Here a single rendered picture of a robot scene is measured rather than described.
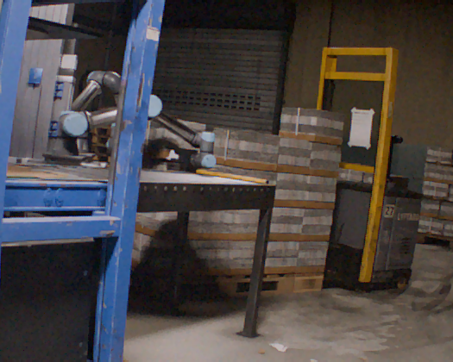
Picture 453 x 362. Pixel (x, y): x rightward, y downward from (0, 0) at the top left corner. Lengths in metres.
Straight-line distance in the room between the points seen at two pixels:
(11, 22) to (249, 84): 10.28
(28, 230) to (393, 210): 3.77
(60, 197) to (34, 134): 1.66
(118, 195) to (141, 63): 0.44
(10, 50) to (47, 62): 2.05
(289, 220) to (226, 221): 0.54
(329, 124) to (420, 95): 6.01
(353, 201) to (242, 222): 1.25
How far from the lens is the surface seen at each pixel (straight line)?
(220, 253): 4.45
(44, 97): 3.91
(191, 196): 2.95
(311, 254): 4.98
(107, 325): 2.39
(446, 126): 10.70
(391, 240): 5.41
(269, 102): 11.79
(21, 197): 2.16
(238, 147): 4.50
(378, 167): 5.11
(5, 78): 1.87
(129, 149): 2.28
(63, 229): 2.10
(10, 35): 1.88
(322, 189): 4.95
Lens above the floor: 0.99
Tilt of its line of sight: 3 degrees down
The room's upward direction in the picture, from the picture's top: 7 degrees clockwise
